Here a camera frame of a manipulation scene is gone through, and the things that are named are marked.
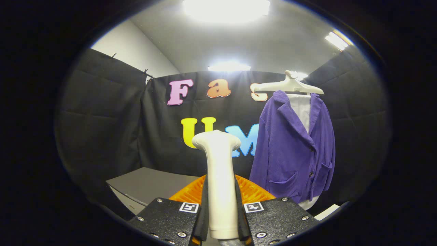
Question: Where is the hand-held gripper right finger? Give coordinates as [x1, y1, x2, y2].
[234, 174, 320, 246]

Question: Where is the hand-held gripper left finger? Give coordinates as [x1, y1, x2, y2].
[128, 175, 209, 246]

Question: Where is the white garment steamer head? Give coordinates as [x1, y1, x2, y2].
[192, 130, 241, 240]

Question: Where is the purple corduroy jacket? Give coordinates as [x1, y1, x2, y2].
[249, 90, 336, 204]

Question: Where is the white shirt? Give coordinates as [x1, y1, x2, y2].
[287, 94, 320, 210]

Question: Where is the white plastic clothes hanger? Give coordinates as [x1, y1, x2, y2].
[254, 70, 325, 95]

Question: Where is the grey cabinet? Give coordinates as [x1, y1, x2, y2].
[105, 167, 200, 219]

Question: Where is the white paper sheet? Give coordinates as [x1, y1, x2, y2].
[313, 204, 340, 221]

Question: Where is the black backdrop cloth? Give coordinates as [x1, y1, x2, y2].
[55, 48, 390, 221]

